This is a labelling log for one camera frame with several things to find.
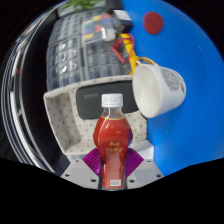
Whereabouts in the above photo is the white mug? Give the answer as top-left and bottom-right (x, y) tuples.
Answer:
(131, 56), (187, 119)

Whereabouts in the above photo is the black box with white label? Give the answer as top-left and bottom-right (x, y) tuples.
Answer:
(111, 9), (134, 34)

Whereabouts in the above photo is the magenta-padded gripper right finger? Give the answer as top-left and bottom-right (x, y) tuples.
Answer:
(123, 147), (164, 190)

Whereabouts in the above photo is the clear organizer with colourful parts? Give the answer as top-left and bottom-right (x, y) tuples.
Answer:
(80, 13), (116, 44)

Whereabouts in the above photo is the black hard case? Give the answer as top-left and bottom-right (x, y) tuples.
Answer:
(75, 79), (140, 121)

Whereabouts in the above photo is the flat round red coaster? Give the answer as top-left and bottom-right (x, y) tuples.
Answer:
(142, 11), (165, 36)

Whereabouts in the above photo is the yellow multimeter with red leads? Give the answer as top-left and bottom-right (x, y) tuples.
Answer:
(110, 32), (141, 76)

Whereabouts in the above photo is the red drink bottle white cap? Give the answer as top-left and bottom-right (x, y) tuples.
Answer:
(92, 93), (134, 191)

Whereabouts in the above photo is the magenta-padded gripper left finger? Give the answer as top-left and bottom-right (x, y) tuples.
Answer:
(60, 147), (104, 190)

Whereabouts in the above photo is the dark overhead shelf unit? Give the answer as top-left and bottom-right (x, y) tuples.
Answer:
(0, 19), (49, 168)

